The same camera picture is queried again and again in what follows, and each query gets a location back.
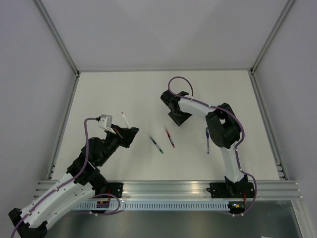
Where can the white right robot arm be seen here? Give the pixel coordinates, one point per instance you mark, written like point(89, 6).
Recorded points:
point(226, 132)

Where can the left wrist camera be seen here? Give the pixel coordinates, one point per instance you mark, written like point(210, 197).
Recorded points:
point(105, 123)

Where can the aluminium frame right post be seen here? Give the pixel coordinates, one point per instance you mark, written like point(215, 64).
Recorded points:
point(277, 25)

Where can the blue ballpoint pen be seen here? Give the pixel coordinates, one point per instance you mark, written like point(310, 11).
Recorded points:
point(208, 137)

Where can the aluminium frame post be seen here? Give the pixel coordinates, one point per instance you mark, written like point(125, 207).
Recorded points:
point(56, 35)
point(277, 25)

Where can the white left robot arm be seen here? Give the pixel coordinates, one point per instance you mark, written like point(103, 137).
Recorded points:
point(82, 180)

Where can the aluminium frame left post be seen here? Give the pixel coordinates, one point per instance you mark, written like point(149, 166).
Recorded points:
point(56, 35)

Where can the green gel pen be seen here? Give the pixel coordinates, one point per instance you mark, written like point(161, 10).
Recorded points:
point(157, 146)

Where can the aluminium mounting rail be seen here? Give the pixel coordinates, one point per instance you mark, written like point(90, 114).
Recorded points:
point(204, 190)

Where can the red gel pen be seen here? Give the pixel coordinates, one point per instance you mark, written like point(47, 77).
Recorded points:
point(170, 138)

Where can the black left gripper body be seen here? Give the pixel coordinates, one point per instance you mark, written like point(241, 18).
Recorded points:
point(112, 145)

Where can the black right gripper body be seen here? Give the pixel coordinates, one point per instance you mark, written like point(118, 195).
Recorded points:
point(179, 117)

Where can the white marker pen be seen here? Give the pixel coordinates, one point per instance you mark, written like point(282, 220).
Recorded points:
point(126, 121)

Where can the perforated cable duct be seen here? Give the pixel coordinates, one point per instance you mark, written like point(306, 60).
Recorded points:
point(153, 206)

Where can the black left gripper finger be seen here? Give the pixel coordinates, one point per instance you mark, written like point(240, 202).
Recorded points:
point(126, 131)
point(128, 139)

